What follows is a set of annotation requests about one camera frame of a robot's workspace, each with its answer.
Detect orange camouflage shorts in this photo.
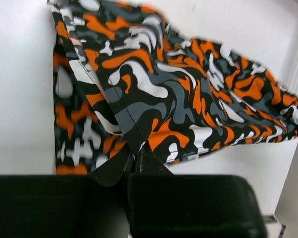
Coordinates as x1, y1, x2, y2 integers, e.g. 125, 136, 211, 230
48, 0, 298, 175

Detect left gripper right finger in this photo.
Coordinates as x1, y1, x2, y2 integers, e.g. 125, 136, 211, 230
128, 143, 267, 238

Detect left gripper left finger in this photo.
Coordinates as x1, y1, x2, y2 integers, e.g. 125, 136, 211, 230
0, 148, 134, 238

